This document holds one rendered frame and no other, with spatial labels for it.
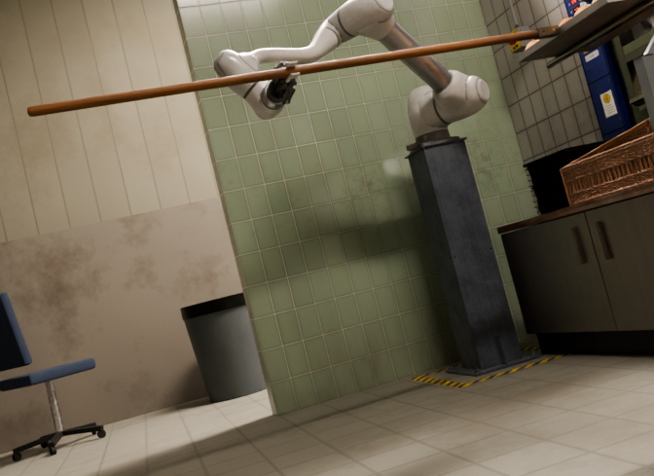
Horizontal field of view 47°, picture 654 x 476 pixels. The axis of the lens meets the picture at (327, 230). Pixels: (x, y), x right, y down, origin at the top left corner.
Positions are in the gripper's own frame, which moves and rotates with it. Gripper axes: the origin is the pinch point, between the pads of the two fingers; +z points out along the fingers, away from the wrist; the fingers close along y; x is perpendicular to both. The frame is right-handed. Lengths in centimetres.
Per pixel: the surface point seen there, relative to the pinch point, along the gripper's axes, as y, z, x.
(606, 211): 67, 0, -100
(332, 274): 64, -120, -35
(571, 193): 57, -23, -105
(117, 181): -34, -298, 40
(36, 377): 78, -218, 110
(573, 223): 68, -20, -100
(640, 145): 49, 19, -105
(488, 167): 30, -121, -132
